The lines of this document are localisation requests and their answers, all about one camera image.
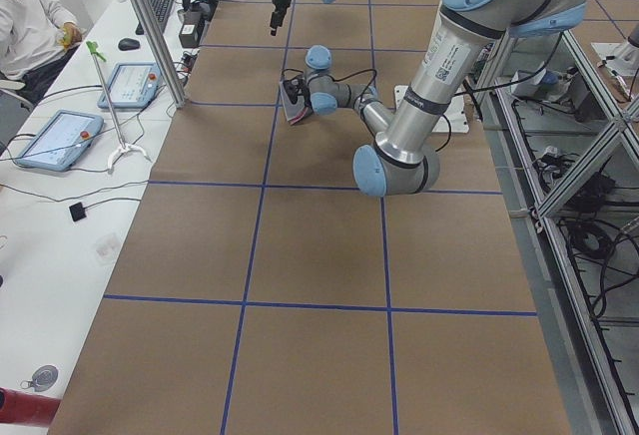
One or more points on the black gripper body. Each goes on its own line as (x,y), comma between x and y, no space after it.
(279,2)

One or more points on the pink and grey towel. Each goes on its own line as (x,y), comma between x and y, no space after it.
(294,113)

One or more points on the black box with white label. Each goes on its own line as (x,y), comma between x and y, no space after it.
(193,24)

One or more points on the black keyboard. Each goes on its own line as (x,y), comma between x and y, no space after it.
(162,11)

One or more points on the black computer mouse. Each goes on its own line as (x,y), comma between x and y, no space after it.
(129,44)

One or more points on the far blue teach pendant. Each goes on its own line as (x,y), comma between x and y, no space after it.
(134,86)

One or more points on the blue teach pendant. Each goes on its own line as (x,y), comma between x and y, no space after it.
(134,86)
(61,142)

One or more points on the person in white shirt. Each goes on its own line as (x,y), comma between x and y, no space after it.
(38,38)

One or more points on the near blue teach pendant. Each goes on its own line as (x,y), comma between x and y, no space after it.
(61,142)

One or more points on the small black square pad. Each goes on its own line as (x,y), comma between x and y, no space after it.
(77,211)

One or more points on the red cylinder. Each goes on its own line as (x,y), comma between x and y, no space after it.
(27,409)

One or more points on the aluminium frame post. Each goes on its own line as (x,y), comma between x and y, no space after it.
(160,50)

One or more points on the reacher grabber tool green handle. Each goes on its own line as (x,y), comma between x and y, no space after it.
(124,148)

